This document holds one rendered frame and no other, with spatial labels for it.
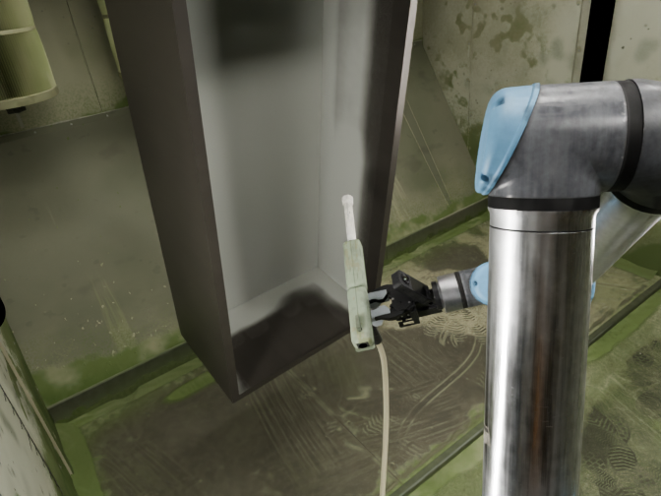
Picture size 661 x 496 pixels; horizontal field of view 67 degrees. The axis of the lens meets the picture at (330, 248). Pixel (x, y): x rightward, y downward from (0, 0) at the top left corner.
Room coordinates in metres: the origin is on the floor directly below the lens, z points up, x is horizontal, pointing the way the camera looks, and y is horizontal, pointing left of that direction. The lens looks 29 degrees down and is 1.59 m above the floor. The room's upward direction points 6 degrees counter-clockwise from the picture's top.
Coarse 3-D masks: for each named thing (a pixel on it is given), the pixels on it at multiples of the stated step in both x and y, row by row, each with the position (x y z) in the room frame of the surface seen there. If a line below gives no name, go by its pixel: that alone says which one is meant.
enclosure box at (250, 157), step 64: (128, 0) 1.09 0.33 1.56; (192, 0) 1.33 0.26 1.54; (256, 0) 1.44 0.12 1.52; (320, 0) 1.56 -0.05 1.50; (384, 0) 1.37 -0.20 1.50; (128, 64) 1.18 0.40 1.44; (192, 64) 0.95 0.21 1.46; (256, 64) 1.46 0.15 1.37; (320, 64) 1.59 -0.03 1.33; (384, 64) 1.38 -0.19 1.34; (192, 128) 0.96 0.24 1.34; (256, 128) 1.48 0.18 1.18; (320, 128) 1.63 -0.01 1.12; (384, 128) 1.39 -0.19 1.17; (192, 192) 1.02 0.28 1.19; (256, 192) 1.51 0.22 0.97; (320, 192) 1.67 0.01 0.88; (384, 192) 1.40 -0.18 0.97; (192, 256) 1.11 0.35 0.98; (256, 256) 1.54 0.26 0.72; (320, 256) 1.71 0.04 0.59; (384, 256) 1.41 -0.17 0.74; (192, 320) 1.24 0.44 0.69; (256, 320) 1.44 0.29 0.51; (320, 320) 1.44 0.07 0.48; (256, 384) 1.15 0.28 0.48
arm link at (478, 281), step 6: (486, 264) 0.87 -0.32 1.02; (474, 270) 0.89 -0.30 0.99; (480, 270) 0.86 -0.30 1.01; (486, 270) 0.86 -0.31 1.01; (474, 276) 0.86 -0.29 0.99; (480, 276) 0.85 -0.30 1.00; (486, 276) 0.85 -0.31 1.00; (468, 282) 0.94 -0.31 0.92; (474, 282) 0.85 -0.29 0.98; (480, 282) 0.84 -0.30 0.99; (486, 282) 0.84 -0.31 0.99; (474, 288) 0.85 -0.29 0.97; (480, 288) 0.84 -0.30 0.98; (486, 288) 0.83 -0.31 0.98; (474, 294) 0.86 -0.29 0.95; (480, 294) 0.83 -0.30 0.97; (486, 294) 0.83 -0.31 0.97; (480, 300) 0.84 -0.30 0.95; (486, 300) 0.82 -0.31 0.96
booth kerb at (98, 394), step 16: (464, 208) 2.82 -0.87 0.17; (480, 208) 2.91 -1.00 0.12; (432, 224) 2.66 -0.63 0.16; (448, 224) 2.74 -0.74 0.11; (400, 240) 2.52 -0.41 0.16; (416, 240) 2.59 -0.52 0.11; (160, 352) 1.74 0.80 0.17; (176, 352) 1.77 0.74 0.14; (192, 352) 1.80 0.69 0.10; (128, 368) 1.66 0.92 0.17; (144, 368) 1.69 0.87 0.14; (160, 368) 1.72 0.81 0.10; (96, 384) 1.58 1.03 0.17; (112, 384) 1.61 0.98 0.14; (128, 384) 1.64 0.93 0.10; (64, 400) 1.51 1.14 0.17; (80, 400) 1.54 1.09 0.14; (96, 400) 1.57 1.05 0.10; (112, 400) 1.60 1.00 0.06; (64, 416) 1.50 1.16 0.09
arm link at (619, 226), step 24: (648, 96) 0.47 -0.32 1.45; (648, 120) 0.46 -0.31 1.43; (648, 144) 0.45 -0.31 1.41; (648, 168) 0.45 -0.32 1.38; (624, 192) 0.51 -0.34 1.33; (648, 192) 0.47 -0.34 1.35; (600, 216) 0.59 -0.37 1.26; (624, 216) 0.55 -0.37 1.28; (648, 216) 0.53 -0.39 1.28; (600, 240) 0.61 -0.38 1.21; (624, 240) 0.58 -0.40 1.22; (600, 264) 0.65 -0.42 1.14
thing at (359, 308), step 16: (352, 208) 1.29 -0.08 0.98; (352, 224) 1.22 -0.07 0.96; (352, 240) 1.15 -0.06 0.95; (352, 256) 1.10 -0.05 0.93; (352, 272) 1.05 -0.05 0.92; (352, 288) 1.01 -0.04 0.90; (352, 304) 0.96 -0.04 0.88; (368, 304) 0.97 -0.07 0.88; (352, 320) 0.92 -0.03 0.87; (368, 320) 0.91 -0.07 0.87; (352, 336) 0.88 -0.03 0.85; (368, 336) 0.87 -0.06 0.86
